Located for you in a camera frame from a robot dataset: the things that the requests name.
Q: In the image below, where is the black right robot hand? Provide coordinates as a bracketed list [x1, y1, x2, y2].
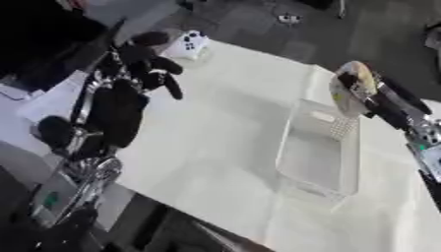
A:
[336, 70, 436, 132]

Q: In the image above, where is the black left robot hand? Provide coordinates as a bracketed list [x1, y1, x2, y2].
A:
[35, 31, 186, 158]

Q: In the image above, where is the round pale disc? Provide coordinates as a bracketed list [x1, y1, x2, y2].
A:
[327, 60, 383, 118]

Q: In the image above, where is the white open box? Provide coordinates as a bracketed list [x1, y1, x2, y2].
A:
[274, 64, 365, 199]

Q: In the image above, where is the white perforated object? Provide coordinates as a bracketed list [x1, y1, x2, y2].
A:
[327, 115, 362, 142]

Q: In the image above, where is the white game controller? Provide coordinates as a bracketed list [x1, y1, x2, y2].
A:
[161, 30, 213, 61]

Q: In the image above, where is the small white floor device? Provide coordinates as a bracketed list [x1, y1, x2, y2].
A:
[277, 13, 303, 26]

